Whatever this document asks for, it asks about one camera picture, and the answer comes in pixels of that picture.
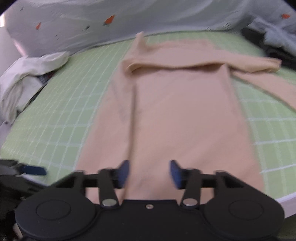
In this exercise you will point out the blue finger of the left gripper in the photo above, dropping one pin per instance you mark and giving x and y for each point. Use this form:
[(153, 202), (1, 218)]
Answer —
[(34, 170)]

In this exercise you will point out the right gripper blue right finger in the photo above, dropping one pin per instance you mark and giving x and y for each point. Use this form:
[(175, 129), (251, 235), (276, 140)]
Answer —
[(188, 180)]

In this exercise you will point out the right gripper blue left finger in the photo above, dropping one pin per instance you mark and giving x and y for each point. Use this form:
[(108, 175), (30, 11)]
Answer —
[(108, 181)]

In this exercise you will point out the beige long-sleeve shirt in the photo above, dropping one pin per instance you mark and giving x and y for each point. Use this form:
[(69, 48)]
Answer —
[(175, 101)]

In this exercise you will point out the white crumpled garment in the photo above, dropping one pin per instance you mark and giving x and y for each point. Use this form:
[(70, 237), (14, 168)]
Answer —
[(20, 82)]

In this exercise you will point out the plaid checkered garment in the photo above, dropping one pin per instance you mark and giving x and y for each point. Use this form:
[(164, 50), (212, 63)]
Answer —
[(44, 79)]

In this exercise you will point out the grey carrot-print backdrop cloth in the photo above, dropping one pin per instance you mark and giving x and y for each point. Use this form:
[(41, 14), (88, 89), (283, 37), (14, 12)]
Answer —
[(43, 27)]

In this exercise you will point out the black folded garment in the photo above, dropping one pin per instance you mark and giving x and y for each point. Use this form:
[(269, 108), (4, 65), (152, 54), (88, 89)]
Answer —
[(256, 38)]

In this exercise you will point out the grey-blue folded garment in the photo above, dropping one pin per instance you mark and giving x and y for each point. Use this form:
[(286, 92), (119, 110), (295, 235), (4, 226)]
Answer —
[(274, 35)]

